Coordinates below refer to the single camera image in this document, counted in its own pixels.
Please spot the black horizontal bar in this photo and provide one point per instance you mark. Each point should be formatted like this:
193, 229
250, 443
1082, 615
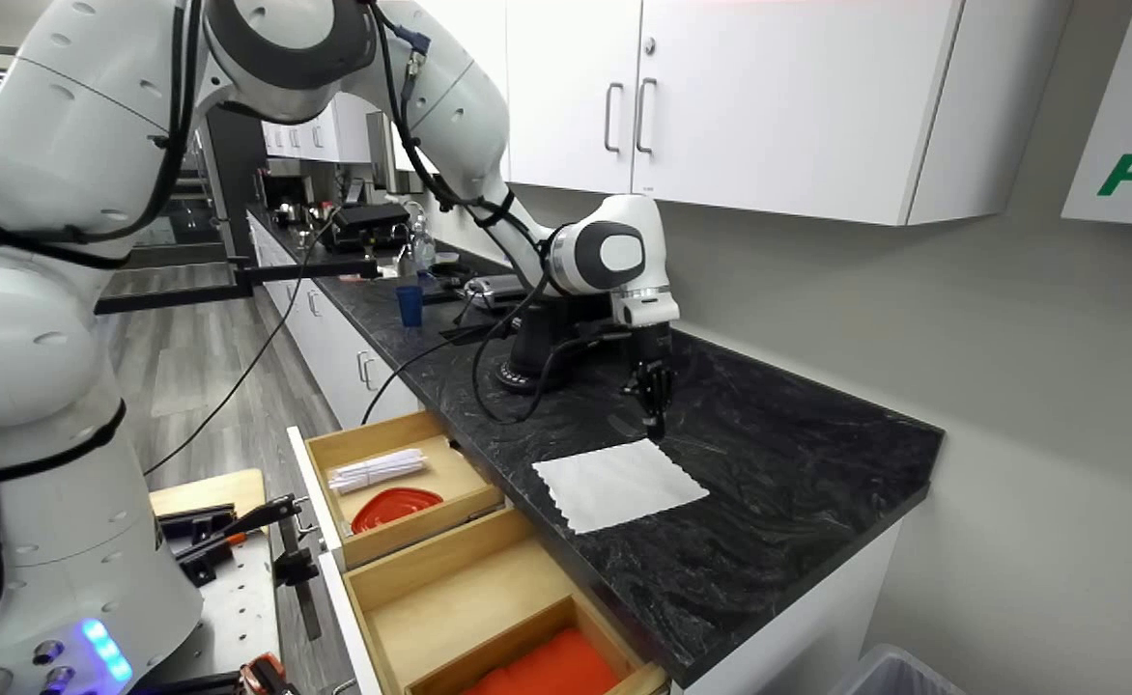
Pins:
306, 269

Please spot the black lab equipment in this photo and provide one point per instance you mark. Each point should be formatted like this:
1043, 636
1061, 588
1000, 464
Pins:
372, 220

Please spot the black red bar clamp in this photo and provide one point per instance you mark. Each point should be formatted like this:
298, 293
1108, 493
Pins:
223, 528
296, 571

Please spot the white wall cabinet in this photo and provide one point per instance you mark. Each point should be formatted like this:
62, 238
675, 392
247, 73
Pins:
797, 100

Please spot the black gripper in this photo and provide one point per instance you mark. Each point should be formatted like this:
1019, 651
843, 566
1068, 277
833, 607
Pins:
650, 351

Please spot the orange drawer liner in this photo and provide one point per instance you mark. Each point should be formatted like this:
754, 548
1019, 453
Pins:
548, 668

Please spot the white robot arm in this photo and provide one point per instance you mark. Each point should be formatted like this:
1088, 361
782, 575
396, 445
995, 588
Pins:
62, 139

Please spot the wooden drawer with orange liner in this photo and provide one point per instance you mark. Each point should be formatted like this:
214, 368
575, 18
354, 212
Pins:
460, 619

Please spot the red silicone bowl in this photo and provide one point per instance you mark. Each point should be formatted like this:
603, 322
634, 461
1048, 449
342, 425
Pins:
396, 511

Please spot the flat wooden board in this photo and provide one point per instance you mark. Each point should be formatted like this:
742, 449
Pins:
209, 493

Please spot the wooden drawer with red bowl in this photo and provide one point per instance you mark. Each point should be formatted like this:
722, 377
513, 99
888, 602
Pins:
460, 482

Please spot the grey metal robot stand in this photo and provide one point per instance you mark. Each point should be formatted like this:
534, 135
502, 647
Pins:
238, 602

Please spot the white rolled cloth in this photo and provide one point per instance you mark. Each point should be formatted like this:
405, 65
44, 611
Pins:
375, 473

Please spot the blue cup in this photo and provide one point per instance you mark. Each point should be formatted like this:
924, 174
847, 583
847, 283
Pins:
410, 307

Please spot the white paper napkin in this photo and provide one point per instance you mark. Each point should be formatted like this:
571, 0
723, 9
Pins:
616, 489

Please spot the black gooseneck kettle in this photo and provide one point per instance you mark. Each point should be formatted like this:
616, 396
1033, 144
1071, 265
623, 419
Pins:
548, 349

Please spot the white base cabinet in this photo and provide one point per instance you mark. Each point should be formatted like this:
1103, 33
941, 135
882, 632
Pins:
334, 349

